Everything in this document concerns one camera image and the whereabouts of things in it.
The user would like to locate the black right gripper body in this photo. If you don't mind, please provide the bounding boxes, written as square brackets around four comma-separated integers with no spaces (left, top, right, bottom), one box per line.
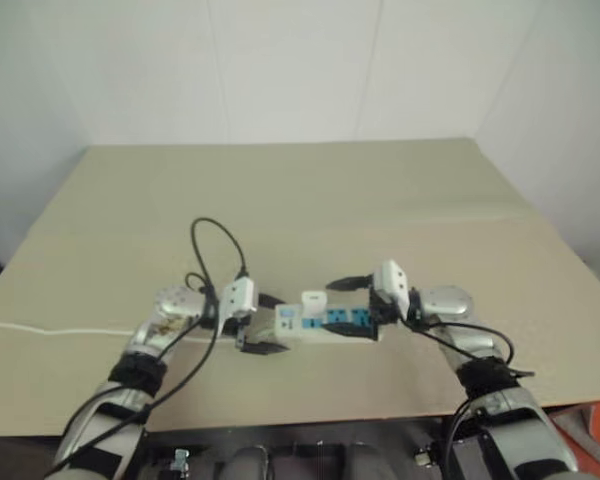
[367,288,405,327]

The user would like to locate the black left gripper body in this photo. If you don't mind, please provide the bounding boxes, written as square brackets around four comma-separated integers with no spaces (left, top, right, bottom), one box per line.
[233,307,267,354]

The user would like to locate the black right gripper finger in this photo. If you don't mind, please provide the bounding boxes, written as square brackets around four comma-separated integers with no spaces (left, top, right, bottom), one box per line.
[326,273,376,293]
[320,321,377,338]

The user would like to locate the white power strip blue sockets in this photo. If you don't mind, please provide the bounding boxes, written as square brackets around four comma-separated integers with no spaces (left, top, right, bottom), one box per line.
[248,300,383,347]

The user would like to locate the white charger plug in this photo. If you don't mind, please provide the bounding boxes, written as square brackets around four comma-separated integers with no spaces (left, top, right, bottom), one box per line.
[300,290,328,318]

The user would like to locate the dark rounded shape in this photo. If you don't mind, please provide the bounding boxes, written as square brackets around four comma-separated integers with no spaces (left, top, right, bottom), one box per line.
[219,444,281,480]

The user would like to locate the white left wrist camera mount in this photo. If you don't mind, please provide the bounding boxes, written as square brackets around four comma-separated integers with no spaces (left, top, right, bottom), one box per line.
[216,278,260,338]

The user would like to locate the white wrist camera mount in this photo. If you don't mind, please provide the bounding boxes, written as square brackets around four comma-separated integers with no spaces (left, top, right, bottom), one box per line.
[216,278,260,338]
[371,258,411,321]

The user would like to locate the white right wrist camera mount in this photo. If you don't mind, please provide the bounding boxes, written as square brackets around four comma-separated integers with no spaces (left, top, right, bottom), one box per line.
[371,258,411,321]

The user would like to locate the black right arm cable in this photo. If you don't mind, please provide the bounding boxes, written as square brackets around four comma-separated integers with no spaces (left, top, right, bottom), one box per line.
[399,298,537,454]

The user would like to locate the small metal bracket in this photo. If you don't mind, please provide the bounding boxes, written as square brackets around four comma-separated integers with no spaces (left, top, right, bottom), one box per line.
[168,448,191,474]

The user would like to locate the white power strip cord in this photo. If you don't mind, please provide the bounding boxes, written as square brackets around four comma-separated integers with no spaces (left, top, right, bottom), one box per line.
[0,321,239,344]

